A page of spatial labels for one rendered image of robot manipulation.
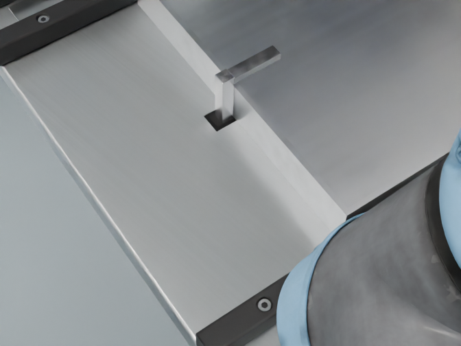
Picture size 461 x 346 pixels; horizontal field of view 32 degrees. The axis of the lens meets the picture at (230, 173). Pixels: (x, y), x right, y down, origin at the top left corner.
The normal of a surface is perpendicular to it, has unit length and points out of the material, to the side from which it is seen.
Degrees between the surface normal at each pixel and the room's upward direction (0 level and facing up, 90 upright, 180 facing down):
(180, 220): 0
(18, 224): 0
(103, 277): 0
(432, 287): 66
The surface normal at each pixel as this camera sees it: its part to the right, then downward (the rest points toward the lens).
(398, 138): 0.01, -0.54
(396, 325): -0.50, -0.47
